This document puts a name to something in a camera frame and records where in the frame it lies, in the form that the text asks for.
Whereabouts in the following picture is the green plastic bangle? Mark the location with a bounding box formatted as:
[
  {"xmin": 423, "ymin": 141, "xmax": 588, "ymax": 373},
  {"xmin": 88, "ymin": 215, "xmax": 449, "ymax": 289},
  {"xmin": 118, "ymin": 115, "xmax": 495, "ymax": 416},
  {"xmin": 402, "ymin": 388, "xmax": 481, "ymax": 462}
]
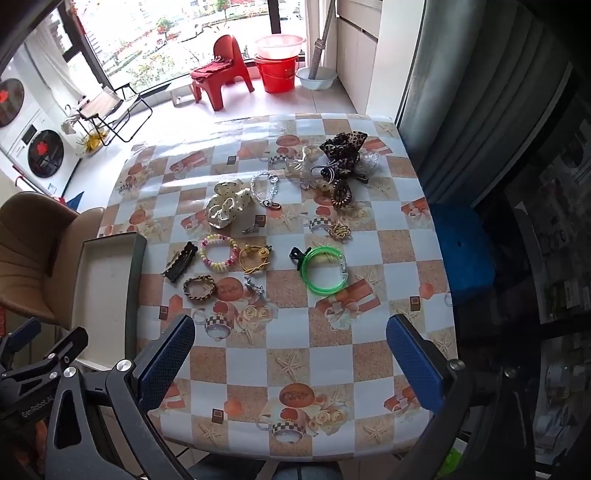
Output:
[{"xmin": 300, "ymin": 247, "xmax": 349, "ymax": 296}]

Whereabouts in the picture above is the pink yellow beaded bracelet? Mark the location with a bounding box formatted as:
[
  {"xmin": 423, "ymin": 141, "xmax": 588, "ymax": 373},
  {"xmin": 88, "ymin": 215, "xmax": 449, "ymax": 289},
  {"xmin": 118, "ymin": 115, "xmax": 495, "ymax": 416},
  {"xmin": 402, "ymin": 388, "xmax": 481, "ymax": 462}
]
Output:
[{"xmin": 199, "ymin": 234, "xmax": 241, "ymax": 272}]

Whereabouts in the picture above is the large black hair claw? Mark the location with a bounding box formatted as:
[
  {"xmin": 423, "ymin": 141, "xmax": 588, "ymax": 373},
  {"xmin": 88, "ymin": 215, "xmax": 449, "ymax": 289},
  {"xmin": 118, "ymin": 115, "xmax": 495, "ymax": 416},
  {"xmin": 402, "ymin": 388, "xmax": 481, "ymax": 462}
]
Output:
[{"xmin": 161, "ymin": 241, "xmax": 199, "ymax": 283}]

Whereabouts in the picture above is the cream translucent hair clip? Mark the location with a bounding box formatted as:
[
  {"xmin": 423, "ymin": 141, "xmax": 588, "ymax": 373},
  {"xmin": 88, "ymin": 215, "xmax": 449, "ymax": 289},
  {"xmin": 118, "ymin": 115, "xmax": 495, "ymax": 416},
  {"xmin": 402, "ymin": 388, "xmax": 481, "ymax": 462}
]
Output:
[{"xmin": 284, "ymin": 145, "xmax": 324, "ymax": 178}]

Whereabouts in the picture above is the grey jewelry box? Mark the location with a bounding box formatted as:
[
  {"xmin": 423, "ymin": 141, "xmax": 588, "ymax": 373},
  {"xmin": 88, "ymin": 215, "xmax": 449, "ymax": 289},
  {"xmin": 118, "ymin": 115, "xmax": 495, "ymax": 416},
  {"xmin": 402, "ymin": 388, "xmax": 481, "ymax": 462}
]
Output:
[{"xmin": 69, "ymin": 232, "xmax": 147, "ymax": 372}]

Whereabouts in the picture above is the red plastic bucket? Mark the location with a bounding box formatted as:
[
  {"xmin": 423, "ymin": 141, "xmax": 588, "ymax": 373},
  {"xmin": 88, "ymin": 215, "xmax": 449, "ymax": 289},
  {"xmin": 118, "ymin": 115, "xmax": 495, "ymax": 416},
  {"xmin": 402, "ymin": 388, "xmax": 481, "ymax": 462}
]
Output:
[{"xmin": 254, "ymin": 54, "xmax": 298, "ymax": 94}]

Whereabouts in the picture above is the brown spiral hair tie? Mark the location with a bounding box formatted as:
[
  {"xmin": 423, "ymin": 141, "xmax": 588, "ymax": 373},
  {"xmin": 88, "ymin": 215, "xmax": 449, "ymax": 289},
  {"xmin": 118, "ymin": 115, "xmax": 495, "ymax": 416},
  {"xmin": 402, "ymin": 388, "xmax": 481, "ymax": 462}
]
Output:
[{"xmin": 330, "ymin": 178, "xmax": 354, "ymax": 208}]

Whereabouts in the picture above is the checkered printed tablecloth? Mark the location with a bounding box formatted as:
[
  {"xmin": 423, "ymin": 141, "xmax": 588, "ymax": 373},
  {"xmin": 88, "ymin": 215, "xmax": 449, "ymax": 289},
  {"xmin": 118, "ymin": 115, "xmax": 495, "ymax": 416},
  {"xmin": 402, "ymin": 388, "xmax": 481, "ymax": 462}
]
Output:
[{"xmin": 95, "ymin": 113, "xmax": 458, "ymax": 457}]

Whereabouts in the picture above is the yellow floor ornament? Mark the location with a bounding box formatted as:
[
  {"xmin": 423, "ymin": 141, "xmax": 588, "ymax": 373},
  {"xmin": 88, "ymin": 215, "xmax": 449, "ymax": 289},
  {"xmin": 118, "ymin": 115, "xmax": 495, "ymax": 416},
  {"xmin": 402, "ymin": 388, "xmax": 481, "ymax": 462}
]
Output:
[{"xmin": 76, "ymin": 129, "xmax": 109, "ymax": 153}]

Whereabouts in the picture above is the black frame folding chair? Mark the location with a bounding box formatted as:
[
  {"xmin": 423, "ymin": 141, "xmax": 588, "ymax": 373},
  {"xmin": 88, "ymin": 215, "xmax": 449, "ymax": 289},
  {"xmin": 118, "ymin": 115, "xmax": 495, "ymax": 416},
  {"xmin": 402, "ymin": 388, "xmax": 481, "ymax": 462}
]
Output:
[{"xmin": 65, "ymin": 83, "xmax": 154, "ymax": 146}]

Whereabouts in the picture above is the brown padded chair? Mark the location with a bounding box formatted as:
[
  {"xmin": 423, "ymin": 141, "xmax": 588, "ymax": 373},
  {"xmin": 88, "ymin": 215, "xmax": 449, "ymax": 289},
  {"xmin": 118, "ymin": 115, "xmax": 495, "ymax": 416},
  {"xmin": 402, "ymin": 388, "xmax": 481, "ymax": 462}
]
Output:
[{"xmin": 0, "ymin": 191, "xmax": 107, "ymax": 319}]

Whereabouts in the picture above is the black white striped hair tie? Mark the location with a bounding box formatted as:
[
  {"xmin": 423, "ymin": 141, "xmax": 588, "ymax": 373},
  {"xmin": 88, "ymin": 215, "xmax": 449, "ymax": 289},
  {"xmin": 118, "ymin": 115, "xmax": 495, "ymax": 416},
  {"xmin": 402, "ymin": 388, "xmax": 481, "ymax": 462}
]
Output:
[{"xmin": 310, "ymin": 161, "xmax": 338, "ymax": 182}]

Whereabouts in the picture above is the red plastic chair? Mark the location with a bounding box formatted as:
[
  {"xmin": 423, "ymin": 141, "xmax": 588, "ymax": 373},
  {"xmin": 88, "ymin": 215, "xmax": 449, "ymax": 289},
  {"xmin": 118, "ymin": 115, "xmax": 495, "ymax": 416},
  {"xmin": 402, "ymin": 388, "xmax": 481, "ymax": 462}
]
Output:
[{"xmin": 190, "ymin": 34, "xmax": 256, "ymax": 112}]

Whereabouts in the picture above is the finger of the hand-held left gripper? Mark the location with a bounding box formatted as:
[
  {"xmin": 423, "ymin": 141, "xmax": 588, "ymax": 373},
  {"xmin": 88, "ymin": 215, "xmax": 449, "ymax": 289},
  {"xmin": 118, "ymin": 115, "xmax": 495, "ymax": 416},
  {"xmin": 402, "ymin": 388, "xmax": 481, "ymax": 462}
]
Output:
[
  {"xmin": 28, "ymin": 327, "xmax": 88, "ymax": 384},
  {"xmin": 0, "ymin": 318, "xmax": 42, "ymax": 370}
]

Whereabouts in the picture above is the white step stool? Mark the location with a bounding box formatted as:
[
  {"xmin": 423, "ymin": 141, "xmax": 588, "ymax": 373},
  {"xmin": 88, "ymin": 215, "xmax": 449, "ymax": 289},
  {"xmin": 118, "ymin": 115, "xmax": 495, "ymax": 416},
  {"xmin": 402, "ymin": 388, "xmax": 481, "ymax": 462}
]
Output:
[{"xmin": 168, "ymin": 83, "xmax": 197, "ymax": 108}]

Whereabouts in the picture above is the blue plastic stool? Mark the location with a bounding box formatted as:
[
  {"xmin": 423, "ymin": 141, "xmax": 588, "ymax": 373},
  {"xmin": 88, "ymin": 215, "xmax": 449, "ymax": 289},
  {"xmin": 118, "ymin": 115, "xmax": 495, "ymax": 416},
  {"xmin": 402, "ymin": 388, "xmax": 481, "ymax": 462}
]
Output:
[{"xmin": 429, "ymin": 203, "xmax": 497, "ymax": 296}]

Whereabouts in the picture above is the pink plastic basin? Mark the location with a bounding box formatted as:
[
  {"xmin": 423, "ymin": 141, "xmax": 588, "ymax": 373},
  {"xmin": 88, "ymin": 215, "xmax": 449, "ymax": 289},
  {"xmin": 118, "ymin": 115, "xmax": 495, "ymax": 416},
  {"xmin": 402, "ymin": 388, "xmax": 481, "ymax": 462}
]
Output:
[{"xmin": 255, "ymin": 34, "xmax": 306, "ymax": 58}]

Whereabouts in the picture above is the white basin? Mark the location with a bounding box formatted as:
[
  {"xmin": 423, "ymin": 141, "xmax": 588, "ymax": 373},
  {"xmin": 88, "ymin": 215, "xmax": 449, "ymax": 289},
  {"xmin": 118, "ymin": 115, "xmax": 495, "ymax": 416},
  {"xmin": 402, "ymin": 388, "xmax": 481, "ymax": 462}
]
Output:
[{"xmin": 295, "ymin": 66, "xmax": 338, "ymax": 90}]

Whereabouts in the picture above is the grey curtain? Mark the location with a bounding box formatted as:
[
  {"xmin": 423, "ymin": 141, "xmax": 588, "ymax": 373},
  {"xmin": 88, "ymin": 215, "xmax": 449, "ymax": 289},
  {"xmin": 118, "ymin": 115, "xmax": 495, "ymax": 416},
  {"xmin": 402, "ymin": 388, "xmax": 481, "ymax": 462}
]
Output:
[{"xmin": 397, "ymin": 0, "xmax": 573, "ymax": 208}]

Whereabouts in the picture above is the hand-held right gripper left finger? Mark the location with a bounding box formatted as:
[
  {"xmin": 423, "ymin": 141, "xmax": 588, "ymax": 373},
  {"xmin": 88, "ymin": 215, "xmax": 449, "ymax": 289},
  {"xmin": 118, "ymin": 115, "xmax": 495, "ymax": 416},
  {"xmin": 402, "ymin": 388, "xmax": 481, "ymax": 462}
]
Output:
[{"xmin": 44, "ymin": 315, "xmax": 197, "ymax": 480}]

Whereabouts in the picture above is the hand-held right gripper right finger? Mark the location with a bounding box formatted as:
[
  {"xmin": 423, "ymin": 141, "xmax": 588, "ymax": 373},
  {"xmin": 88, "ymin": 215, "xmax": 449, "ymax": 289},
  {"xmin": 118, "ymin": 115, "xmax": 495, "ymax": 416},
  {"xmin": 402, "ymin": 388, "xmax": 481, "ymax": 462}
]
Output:
[{"xmin": 385, "ymin": 314, "xmax": 522, "ymax": 480}]

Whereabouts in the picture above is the white cabinet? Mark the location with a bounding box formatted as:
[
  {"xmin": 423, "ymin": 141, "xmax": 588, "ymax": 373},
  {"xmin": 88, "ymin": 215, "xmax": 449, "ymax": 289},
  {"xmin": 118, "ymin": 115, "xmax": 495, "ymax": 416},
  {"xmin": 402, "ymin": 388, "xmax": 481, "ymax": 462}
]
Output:
[{"xmin": 336, "ymin": 0, "xmax": 428, "ymax": 116}]

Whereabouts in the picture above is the brown braided bracelet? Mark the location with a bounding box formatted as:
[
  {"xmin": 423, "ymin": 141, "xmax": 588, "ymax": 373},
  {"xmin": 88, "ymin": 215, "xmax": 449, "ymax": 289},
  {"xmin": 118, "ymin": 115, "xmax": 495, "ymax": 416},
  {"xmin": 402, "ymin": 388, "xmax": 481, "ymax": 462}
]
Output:
[{"xmin": 183, "ymin": 274, "xmax": 217, "ymax": 298}]

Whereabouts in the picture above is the cluttered dark shelf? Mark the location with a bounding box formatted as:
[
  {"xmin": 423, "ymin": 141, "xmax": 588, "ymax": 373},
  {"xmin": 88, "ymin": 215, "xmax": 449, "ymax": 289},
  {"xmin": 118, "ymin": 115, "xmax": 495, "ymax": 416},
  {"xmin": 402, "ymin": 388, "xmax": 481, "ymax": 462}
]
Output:
[{"xmin": 503, "ymin": 92, "xmax": 591, "ymax": 416}]

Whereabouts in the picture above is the cream polka dot scrunchie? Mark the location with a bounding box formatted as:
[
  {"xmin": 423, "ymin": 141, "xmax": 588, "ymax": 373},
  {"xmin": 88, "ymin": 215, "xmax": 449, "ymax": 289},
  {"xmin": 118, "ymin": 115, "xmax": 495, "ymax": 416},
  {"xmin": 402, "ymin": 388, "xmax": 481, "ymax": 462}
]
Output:
[{"xmin": 205, "ymin": 178, "xmax": 254, "ymax": 230}]

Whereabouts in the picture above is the grey mop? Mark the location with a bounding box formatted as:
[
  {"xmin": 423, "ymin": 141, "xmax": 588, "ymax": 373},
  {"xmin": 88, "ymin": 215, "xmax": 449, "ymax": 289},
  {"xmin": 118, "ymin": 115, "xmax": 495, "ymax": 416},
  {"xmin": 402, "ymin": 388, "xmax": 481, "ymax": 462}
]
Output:
[{"xmin": 310, "ymin": 0, "xmax": 340, "ymax": 81}]

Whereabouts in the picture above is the clear spiral hair tie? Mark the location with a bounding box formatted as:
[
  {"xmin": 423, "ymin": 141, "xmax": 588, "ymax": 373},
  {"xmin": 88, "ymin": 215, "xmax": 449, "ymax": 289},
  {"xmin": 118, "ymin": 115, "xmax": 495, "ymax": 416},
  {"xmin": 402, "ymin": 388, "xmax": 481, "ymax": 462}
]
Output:
[{"xmin": 355, "ymin": 152, "xmax": 380, "ymax": 178}]

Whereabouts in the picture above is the leopard print scrunchie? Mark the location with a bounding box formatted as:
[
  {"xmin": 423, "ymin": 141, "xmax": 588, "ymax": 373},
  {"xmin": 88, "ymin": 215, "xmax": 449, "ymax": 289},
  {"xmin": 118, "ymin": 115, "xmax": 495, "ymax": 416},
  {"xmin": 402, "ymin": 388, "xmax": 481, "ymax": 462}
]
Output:
[{"xmin": 320, "ymin": 131, "xmax": 369, "ymax": 178}]

